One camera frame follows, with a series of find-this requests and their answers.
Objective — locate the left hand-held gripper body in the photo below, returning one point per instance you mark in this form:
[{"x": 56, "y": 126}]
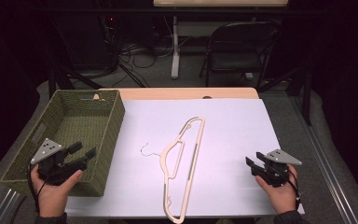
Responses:
[{"x": 51, "y": 161}]

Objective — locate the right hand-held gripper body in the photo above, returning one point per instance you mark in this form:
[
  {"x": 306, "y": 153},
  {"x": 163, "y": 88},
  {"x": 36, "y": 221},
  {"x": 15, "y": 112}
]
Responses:
[{"x": 276, "y": 168}]

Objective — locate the green woven basket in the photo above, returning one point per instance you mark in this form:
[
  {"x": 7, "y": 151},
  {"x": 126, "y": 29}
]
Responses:
[{"x": 74, "y": 124}]

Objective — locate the beige plastic clothes hanger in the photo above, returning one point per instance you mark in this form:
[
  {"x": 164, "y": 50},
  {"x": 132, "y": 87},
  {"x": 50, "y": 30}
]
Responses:
[{"x": 200, "y": 133}]

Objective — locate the person's right hand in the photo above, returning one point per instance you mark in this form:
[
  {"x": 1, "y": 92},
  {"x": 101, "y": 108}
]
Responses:
[{"x": 281, "y": 196}]

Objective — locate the person's left hand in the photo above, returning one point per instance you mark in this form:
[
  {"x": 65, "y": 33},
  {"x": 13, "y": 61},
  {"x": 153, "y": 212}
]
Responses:
[{"x": 54, "y": 194}]

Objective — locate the black metal stand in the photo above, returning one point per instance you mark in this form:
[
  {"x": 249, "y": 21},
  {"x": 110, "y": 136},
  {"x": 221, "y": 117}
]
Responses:
[
  {"x": 306, "y": 99},
  {"x": 56, "y": 77}
]

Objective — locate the black folding chair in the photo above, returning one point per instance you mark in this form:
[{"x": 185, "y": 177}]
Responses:
[{"x": 239, "y": 59}]

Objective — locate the white desk leg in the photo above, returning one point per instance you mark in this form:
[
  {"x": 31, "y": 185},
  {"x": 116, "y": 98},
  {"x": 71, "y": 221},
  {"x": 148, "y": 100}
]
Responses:
[{"x": 175, "y": 56}]

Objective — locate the light desk top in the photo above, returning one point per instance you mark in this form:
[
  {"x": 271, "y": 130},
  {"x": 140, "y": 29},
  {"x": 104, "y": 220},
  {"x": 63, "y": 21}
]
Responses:
[{"x": 220, "y": 3}]

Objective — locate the aluminium rail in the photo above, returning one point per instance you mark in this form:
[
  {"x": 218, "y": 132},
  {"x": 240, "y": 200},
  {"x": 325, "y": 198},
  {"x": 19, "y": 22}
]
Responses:
[
  {"x": 4, "y": 207},
  {"x": 326, "y": 161}
]

